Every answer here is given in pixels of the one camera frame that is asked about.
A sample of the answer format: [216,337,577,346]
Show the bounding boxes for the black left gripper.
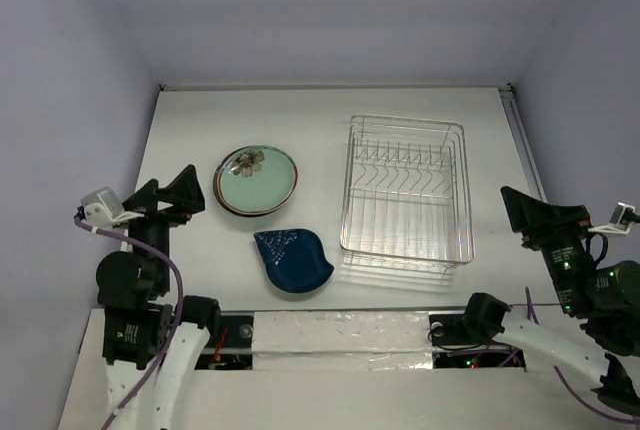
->
[118,161,205,289]

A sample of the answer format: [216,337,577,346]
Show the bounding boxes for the brown striped rim plate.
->
[212,167,291,219]

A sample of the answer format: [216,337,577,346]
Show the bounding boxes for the mint green flower plate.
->
[213,145,291,217]

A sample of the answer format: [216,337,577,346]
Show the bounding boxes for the dark blue leaf dish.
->
[253,229,334,294]

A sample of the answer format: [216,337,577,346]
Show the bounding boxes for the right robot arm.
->
[460,186,639,417]

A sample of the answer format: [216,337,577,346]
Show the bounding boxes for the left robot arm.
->
[83,165,221,429]

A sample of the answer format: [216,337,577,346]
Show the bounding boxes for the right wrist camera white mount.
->
[589,202,639,236]

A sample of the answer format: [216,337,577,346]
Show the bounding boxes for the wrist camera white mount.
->
[589,202,639,236]
[80,187,142,228]

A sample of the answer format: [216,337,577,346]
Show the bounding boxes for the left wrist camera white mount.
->
[80,187,142,228]

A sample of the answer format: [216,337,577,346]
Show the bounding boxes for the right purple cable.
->
[523,287,640,424]

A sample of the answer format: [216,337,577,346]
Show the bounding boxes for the purple cable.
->
[74,217,184,430]
[523,287,640,424]

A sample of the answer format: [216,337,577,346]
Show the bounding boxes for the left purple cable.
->
[74,217,184,430]

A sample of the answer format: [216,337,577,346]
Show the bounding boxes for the wire dish rack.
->
[340,115,474,271]

